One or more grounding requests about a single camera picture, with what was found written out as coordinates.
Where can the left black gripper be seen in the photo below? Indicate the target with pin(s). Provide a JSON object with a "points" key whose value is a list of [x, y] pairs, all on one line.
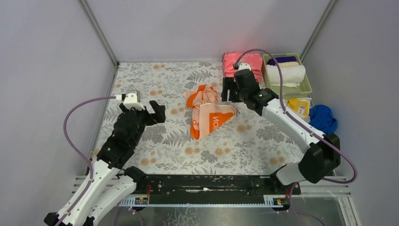
{"points": [[149, 113]]}

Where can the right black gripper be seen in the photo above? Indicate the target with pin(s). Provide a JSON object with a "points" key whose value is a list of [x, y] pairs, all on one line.
{"points": [[233, 90]]}

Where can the orange cartoon towel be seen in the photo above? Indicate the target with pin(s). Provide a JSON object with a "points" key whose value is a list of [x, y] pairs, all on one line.
{"points": [[207, 114]]}

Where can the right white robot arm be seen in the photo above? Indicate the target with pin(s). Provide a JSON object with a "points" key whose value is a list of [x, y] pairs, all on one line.
{"points": [[320, 150]]}

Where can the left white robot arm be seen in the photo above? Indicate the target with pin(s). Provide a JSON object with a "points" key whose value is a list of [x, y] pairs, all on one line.
{"points": [[91, 203]]}

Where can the pink folded towel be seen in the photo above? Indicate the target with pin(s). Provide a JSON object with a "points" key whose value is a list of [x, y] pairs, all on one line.
{"points": [[252, 60]]}

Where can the cream rolled towel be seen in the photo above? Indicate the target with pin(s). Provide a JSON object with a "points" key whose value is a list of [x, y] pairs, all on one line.
{"points": [[288, 64]]}

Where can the purple rolled towel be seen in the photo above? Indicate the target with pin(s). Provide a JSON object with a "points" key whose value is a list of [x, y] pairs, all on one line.
{"points": [[281, 60]]}

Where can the white rolled towel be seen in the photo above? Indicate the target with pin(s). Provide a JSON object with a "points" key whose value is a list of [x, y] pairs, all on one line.
{"points": [[292, 76]]}

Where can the floral tablecloth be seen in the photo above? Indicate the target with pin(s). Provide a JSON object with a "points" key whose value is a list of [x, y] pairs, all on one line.
{"points": [[248, 144]]}

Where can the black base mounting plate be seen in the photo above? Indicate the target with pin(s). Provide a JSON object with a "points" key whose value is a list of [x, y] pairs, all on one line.
{"points": [[212, 189]]}

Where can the yellow white crumpled towel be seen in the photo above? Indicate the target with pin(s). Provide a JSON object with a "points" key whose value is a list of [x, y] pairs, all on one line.
{"points": [[300, 106]]}

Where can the blue crumpled towel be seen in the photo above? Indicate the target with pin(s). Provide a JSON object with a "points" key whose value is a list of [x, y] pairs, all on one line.
{"points": [[321, 118]]}

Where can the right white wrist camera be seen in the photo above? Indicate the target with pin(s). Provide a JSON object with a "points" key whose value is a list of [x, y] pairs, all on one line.
{"points": [[244, 66]]}

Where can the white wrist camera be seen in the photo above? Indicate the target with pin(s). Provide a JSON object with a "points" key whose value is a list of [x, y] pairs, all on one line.
{"points": [[244, 66], [131, 100]]}

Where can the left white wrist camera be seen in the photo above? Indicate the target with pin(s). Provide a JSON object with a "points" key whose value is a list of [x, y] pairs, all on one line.
{"points": [[131, 100]]}

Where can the aluminium frame rail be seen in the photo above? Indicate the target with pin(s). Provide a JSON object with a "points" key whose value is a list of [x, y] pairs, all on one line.
{"points": [[325, 188]]}

